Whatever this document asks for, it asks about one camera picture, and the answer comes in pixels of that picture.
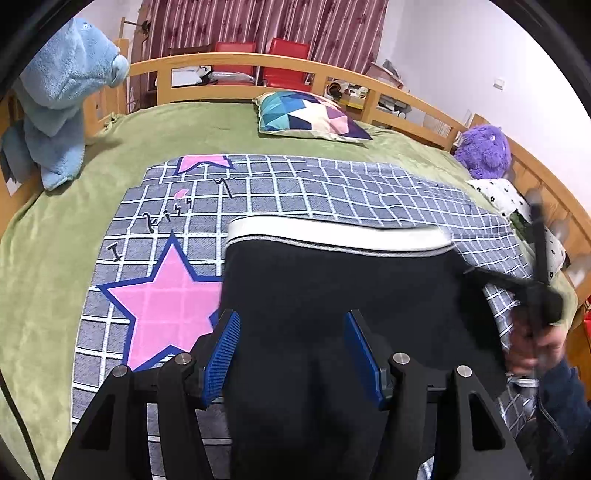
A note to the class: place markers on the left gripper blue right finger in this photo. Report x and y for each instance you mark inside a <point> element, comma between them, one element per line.
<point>371,353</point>

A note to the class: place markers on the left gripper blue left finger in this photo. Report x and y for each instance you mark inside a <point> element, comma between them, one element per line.
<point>219,356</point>

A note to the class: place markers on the black pants with white stripe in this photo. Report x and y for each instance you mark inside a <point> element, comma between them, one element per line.
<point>295,404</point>

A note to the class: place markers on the dark blue sleeve forearm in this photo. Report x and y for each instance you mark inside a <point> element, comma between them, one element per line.
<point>563,422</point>

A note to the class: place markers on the person right hand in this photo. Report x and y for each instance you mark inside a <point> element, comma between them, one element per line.
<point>529,351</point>

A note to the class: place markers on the grey checked bed sheet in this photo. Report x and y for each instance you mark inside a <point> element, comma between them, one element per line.
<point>159,268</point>

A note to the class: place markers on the white dotted cloth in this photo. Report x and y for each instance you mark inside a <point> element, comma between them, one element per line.
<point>504,197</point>

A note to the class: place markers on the purple plush toy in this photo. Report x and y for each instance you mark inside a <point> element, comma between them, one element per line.
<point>485,152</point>

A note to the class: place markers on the green fleece blanket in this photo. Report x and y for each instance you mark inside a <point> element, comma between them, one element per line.
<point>51,244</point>

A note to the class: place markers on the colourful geometric pillow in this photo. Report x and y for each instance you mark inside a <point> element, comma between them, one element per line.
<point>292,113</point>

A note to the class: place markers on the maroon striped curtain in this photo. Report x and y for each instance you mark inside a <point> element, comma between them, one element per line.
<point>346,34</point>

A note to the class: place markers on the light blue towel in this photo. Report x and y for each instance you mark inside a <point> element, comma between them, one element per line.
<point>76,62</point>

